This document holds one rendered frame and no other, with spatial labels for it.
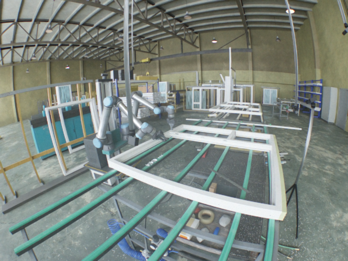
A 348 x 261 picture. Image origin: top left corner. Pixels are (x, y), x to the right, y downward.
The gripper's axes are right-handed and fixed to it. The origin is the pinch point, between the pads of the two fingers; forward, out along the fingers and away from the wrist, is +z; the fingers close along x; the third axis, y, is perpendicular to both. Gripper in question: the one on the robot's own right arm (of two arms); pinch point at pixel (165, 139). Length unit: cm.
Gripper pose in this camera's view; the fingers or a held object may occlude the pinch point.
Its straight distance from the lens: 188.2
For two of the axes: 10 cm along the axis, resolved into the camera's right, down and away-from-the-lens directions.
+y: 1.1, -7.2, 6.8
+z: 7.3, 5.2, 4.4
